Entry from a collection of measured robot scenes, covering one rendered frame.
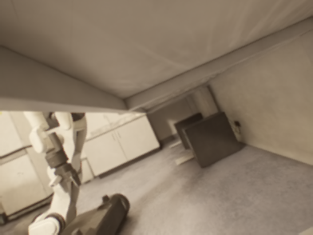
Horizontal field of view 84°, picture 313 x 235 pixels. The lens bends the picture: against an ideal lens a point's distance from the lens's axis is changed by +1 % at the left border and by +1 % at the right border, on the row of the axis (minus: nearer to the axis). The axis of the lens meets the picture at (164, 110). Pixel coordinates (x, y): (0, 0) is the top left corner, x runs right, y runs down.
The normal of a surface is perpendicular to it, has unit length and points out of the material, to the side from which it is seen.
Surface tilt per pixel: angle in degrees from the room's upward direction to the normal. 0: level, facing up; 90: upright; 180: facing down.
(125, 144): 90
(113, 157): 90
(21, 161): 90
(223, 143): 90
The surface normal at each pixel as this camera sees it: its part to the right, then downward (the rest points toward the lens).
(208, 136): 0.05, -0.02
